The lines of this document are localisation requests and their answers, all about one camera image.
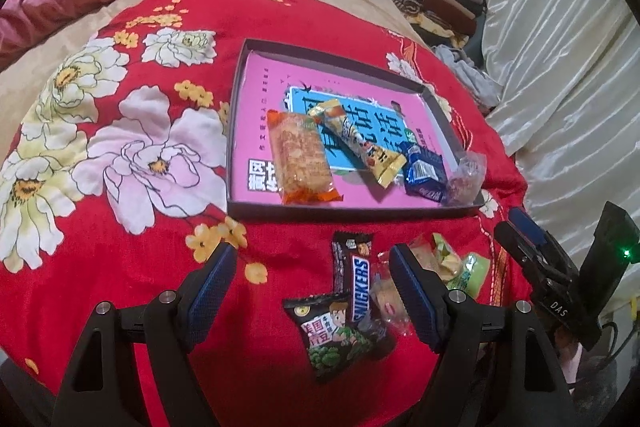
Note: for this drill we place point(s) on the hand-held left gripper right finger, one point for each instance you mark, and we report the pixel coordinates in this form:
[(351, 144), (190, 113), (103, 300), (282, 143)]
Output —
[(415, 294)]

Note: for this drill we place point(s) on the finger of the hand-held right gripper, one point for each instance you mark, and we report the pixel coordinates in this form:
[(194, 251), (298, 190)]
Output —
[(525, 222), (515, 244)]

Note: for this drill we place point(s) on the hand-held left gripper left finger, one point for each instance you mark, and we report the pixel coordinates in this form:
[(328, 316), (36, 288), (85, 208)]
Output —
[(212, 292)]

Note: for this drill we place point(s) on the small clear orange wrapper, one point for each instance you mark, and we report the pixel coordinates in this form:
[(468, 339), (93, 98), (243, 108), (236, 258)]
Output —
[(390, 302)]

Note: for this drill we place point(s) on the clear rice cracker packet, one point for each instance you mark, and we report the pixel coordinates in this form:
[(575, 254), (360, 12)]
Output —
[(425, 257)]

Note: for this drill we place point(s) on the brown pastry packet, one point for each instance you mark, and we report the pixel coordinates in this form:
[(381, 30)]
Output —
[(449, 259)]

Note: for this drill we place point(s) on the brown chocolate bar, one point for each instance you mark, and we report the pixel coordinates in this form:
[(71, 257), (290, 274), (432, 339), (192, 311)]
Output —
[(357, 282)]

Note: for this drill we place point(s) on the clear pastry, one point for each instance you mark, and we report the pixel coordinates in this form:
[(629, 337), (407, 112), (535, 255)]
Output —
[(465, 182)]

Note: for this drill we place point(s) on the shallow grey cardboard box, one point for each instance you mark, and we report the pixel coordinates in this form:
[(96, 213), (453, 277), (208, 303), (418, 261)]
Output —
[(380, 213)]

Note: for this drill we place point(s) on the black green pea packet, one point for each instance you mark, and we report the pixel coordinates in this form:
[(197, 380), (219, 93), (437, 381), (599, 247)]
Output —
[(335, 342)]

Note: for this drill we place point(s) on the blue snack packet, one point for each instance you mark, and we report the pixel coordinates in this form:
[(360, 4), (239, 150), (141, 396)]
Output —
[(422, 174)]

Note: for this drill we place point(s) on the orange cracker packet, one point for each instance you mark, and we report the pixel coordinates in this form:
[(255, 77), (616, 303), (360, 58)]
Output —
[(300, 157)]

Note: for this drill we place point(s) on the yellow snack bar packet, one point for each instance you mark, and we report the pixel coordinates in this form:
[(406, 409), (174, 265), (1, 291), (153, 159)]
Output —
[(360, 142)]

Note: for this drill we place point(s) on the green paper card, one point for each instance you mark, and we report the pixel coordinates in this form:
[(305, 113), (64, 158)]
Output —
[(475, 274)]

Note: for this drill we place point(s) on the red floral blanket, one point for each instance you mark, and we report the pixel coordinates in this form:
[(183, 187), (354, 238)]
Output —
[(150, 257)]

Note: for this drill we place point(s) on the white satin curtain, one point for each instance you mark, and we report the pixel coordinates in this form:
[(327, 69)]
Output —
[(565, 82)]

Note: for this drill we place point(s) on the light blue garment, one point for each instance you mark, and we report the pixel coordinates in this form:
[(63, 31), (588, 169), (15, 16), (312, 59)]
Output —
[(470, 77)]

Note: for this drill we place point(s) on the pink book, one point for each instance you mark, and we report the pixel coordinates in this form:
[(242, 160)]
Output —
[(280, 82)]

